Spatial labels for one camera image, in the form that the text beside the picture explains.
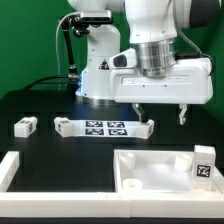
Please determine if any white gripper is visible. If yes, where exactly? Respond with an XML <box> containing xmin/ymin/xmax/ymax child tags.
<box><xmin>109</xmin><ymin>49</ymin><xmax>213</xmax><ymax>125</ymax></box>

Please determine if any white square tabletop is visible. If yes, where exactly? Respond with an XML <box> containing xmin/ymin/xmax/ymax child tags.
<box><xmin>114</xmin><ymin>149</ymin><xmax>224</xmax><ymax>194</ymax></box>

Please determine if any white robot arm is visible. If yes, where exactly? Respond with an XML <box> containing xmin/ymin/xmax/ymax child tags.
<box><xmin>68</xmin><ymin>0</ymin><xmax>221</xmax><ymax>124</ymax></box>

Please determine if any white fiducial tag sheet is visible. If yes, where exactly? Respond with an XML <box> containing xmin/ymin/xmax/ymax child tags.
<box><xmin>71</xmin><ymin>120</ymin><xmax>140</xmax><ymax>137</ymax></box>

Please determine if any white U-shaped fence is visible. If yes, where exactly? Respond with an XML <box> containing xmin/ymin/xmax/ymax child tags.
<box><xmin>0</xmin><ymin>151</ymin><xmax>224</xmax><ymax>218</ymax></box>

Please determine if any black cable bundle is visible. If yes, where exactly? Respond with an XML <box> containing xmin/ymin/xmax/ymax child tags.
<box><xmin>23</xmin><ymin>19</ymin><xmax>83</xmax><ymax>92</ymax></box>

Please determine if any camera on black mount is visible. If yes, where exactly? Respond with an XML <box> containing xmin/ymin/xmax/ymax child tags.
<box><xmin>61</xmin><ymin>10</ymin><xmax>113</xmax><ymax>38</ymax></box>

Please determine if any grey thin cable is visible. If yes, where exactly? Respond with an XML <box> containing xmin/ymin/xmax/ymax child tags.
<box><xmin>54</xmin><ymin>13</ymin><xmax>81</xmax><ymax>92</ymax></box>

